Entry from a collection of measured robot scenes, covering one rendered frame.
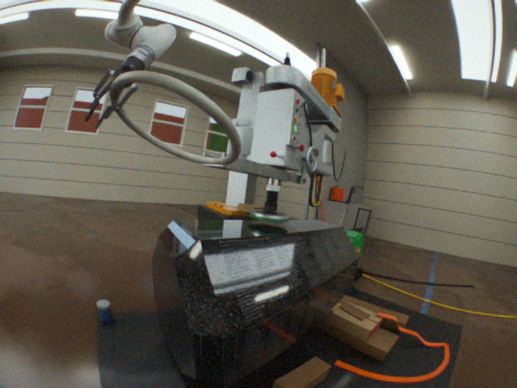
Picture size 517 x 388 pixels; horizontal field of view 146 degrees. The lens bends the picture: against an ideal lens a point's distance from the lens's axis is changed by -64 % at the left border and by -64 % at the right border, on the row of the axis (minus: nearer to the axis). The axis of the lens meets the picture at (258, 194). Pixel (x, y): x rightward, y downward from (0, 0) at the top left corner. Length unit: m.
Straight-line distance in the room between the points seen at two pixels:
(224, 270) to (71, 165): 6.50
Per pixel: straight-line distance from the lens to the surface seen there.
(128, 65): 0.72
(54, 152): 7.12
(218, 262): 0.72
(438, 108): 6.12
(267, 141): 1.10
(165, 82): 0.50
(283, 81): 1.17
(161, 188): 7.09
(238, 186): 1.85
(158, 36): 0.79
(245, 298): 0.72
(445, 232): 5.62
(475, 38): 4.60
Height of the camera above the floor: 1.02
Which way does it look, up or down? 3 degrees down
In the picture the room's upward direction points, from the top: 7 degrees clockwise
